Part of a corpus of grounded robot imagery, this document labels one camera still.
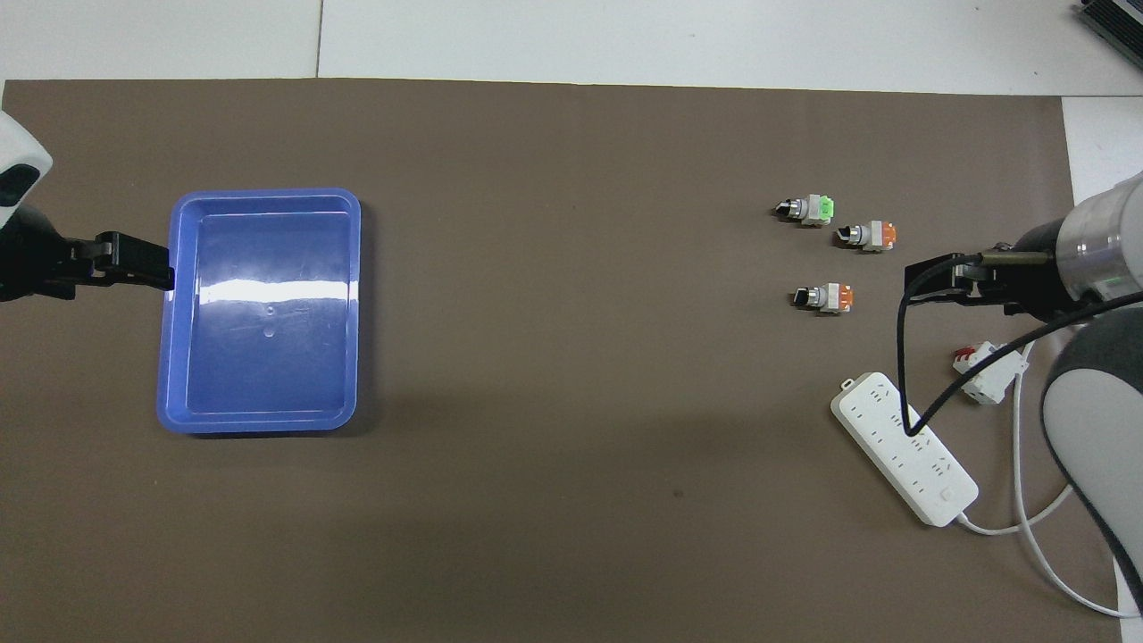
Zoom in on white power strip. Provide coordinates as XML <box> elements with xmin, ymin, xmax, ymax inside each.
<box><xmin>830</xmin><ymin>372</ymin><xmax>980</xmax><ymax>529</ymax></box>

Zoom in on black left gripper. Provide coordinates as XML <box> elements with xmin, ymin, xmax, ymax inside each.
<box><xmin>0</xmin><ymin>205</ymin><xmax>175</xmax><ymax>303</ymax></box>

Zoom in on brown table mat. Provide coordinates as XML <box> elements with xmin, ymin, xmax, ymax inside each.
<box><xmin>0</xmin><ymin>79</ymin><xmax>1124</xmax><ymax>643</ymax></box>

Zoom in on green block selector switch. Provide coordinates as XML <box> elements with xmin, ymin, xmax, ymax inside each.
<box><xmin>773</xmin><ymin>194</ymin><xmax>838</xmax><ymax>228</ymax></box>

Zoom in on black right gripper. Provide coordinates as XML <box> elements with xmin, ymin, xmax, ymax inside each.
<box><xmin>905</xmin><ymin>223</ymin><xmax>1068</xmax><ymax>318</ymax></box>

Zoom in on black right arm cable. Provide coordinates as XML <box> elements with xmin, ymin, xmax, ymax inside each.
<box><xmin>897</xmin><ymin>253</ymin><xmax>1143</xmax><ymax>438</ymax></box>

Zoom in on blue plastic tray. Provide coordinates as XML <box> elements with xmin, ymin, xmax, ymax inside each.
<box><xmin>156</xmin><ymin>188</ymin><xmax>363</xmax><ymax>435</ymax></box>

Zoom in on grey metal device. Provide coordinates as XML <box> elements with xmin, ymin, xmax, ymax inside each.
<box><xmin>1076</xmin><ymin>0</ymin><xmax>1143</xmax><ymax>62</ymax></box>

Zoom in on white circuit breaker red lever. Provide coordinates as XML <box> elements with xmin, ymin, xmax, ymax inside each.
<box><xmin>952</xmin><ymin>341</ymin><xmax>1028</xmax><ymax>405</ymax></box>

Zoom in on selector switch orange green blocks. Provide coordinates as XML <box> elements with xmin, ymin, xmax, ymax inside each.
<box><xmin>835</xmin><ymin>220</ymin><xmax>897</xmax><ymax>253</ymax></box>

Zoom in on white power strip cable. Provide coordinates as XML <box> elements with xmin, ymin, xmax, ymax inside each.
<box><xmin>954</xmin><ymin>335</ymin><xmax>1077</xmax><ymax>537</ymax></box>

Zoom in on orange block selector switch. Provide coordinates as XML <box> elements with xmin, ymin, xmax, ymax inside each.
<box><xmin>790</xmin><ymin>282</ymin><xmax>855</xmax><ymax>315</ymax></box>

